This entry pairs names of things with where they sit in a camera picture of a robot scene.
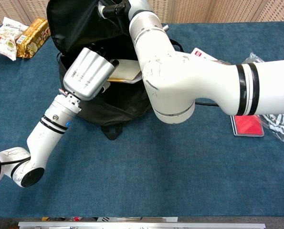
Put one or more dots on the beige woven folding screen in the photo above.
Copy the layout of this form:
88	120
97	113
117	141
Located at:
203	10

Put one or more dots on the white nut snack bag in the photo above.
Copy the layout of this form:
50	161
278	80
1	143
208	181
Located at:
3	38

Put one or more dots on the aluminium profile rail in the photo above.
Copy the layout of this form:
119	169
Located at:
141	225

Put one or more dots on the carded metal hooks package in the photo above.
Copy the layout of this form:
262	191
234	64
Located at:
200	53

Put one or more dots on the gold foil snack package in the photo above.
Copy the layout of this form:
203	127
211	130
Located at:
32	40

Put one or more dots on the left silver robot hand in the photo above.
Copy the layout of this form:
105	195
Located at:
89	71

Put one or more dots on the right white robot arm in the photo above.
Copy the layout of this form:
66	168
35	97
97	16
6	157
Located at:
175	78

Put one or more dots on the black backpack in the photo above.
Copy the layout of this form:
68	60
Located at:
84	23

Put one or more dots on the white book with yellow band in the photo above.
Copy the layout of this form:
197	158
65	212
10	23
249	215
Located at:
127	71

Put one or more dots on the blue table cloth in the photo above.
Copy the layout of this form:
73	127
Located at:
141	171

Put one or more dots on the striped cloth in plastic bag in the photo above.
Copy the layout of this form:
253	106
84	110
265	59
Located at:
279	124

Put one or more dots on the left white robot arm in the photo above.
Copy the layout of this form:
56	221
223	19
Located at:
46	138

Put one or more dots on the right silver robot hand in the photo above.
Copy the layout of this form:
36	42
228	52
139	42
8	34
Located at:
115	7

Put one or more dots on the red clear plastic case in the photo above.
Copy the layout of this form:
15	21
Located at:
248	125

